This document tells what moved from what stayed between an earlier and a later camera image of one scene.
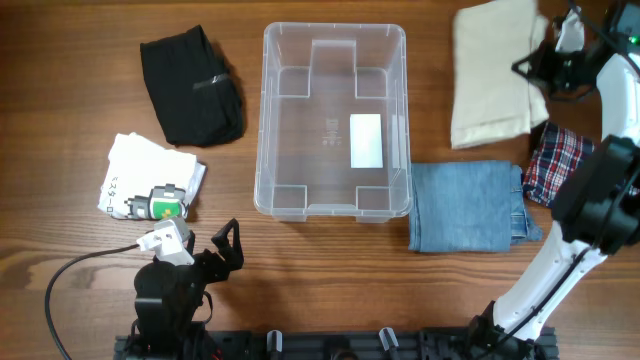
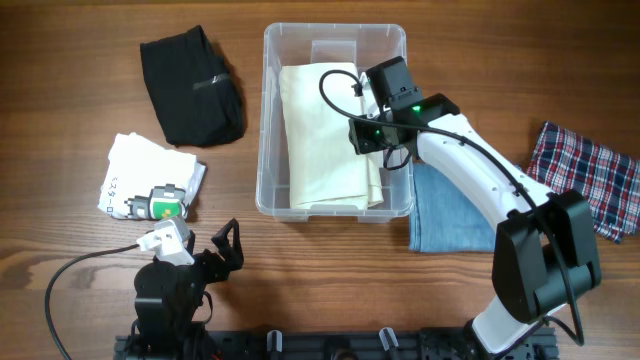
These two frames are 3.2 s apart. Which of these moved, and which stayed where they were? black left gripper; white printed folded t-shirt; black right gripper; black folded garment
Moved: black right gripper
Stayed: black folded garment; black left gripper; white printed folded t-shirt
